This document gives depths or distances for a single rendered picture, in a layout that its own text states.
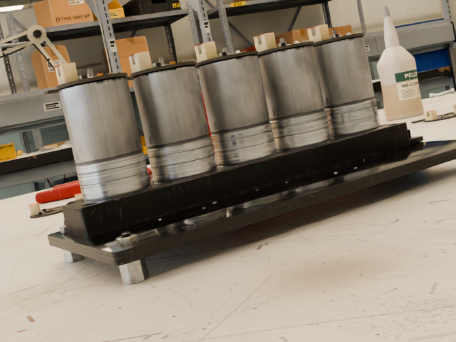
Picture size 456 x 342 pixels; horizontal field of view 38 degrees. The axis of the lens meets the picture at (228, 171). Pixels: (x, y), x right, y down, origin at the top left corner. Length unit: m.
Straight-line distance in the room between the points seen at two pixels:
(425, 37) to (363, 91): 3.12
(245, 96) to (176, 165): 0.04
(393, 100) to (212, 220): 0.42
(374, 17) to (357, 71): 5.73
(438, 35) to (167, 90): 3.24
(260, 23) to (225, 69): 5.12
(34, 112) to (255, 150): 2.26
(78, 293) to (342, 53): 0.15
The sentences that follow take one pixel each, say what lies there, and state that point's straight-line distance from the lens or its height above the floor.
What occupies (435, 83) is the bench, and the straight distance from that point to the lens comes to 3.51.
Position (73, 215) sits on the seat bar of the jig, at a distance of 0.23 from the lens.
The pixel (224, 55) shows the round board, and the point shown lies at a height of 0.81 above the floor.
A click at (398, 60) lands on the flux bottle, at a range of 0.60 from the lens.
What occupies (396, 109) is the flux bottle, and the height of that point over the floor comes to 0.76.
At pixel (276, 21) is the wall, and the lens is 5.45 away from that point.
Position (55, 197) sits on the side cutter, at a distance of 0.50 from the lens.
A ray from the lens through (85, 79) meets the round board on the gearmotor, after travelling 0.23.
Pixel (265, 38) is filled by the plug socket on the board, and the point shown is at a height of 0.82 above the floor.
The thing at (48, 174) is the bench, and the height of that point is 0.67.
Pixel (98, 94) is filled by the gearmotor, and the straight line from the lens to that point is 0.23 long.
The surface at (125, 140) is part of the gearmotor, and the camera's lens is 0.23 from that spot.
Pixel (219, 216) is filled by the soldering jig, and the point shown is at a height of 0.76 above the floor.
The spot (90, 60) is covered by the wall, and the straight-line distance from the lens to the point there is 4.80.
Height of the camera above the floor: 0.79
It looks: 6 degrees down
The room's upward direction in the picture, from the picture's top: 12 degrees counter-clockwise
